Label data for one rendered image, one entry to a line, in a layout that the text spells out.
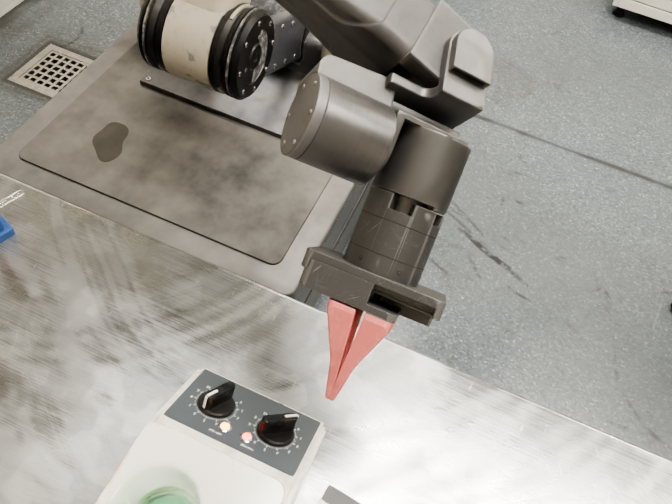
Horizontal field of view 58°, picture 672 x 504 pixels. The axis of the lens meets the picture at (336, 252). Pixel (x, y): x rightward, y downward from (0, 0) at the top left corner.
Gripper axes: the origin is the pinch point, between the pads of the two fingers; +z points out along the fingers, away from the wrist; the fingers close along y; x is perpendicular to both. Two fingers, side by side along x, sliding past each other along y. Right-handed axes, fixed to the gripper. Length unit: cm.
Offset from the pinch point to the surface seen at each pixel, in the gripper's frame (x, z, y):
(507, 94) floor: 172, -67, 7
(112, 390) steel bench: 8.1, 11.1, -19.6
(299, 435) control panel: 6.3, 6.9, -1.7
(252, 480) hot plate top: -1.0, 8.6, -3.0
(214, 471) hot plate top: -1.4, 9.0, -5.9
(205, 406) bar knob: 3.7, 6.9, -9.6
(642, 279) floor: 136, -23, 59
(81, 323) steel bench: 11.0, 7.5, -26.3
